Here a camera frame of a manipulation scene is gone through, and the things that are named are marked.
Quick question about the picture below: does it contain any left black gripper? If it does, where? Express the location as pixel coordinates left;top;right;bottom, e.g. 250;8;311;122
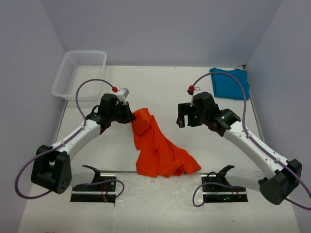
109;100;135;123

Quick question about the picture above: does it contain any blue folded t shirt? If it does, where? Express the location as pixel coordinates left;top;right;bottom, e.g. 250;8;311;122
210;68;250;100

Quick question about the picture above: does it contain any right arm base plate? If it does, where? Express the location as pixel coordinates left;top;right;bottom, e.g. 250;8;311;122
202;184;248;203

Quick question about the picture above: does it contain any white plastic basket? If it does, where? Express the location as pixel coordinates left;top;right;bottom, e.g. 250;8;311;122
52;50;107;101

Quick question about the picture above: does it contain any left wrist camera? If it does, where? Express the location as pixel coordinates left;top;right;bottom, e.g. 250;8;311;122
116;88;130;104

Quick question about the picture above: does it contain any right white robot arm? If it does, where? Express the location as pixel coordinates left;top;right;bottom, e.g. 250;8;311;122
176;91;303;205

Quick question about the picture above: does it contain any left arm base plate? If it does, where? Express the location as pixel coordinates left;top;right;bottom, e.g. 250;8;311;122
70;174;117;204

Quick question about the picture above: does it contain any orange t shirt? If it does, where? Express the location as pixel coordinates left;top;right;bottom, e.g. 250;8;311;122
132;108;201;178

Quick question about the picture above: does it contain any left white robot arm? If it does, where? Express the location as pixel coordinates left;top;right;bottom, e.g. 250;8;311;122
31;88;135;194

